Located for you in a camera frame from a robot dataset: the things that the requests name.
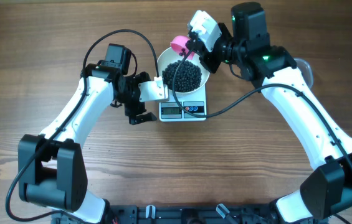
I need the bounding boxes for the pink scoop blue handle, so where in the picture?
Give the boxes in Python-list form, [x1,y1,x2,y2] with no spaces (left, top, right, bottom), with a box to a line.
[170,35,190,57]

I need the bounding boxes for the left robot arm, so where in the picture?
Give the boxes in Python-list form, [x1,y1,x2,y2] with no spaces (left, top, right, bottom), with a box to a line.
[13,44,156,223]

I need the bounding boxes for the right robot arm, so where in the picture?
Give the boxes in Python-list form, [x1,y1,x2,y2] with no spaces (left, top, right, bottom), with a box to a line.
[186,2,352,223]

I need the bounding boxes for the black beans in bowl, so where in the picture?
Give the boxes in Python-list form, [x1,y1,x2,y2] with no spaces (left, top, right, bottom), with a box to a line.
[162,60,202,93]

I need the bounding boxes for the white digital kitchen scale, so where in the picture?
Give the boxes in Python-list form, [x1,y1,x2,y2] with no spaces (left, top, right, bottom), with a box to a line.
[159,86,207,122]

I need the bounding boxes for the white bowl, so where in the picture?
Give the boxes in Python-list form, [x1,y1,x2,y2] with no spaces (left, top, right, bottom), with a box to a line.
[158,48,210,94]

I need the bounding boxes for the clear plastic container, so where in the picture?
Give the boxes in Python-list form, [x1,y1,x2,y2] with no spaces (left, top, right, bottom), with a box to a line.
[294,58,314,89]

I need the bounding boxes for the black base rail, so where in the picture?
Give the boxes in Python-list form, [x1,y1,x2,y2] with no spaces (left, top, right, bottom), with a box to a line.
[50,203,329,224]

